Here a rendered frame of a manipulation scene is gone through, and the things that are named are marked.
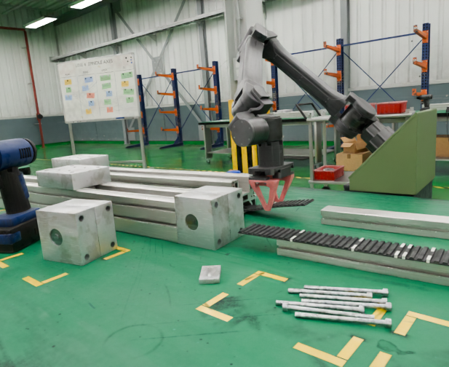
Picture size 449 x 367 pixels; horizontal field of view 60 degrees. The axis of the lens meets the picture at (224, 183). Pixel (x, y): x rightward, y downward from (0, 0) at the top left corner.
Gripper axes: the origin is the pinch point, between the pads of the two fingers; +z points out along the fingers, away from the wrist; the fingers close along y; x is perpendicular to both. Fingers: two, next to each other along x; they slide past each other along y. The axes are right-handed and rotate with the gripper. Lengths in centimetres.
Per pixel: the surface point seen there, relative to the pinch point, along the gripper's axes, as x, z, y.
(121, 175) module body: -46.2, -5.8, 5.1
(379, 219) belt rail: 23.9, 0.5, 2.0
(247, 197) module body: -7.8, -0.7, -1.4
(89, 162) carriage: -65, -9, 2
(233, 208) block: 1.3, -3.5, 17.3
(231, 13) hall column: -199, -119, -281
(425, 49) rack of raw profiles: -89, -99, -718
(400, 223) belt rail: 27.6, 0.9, 2.0
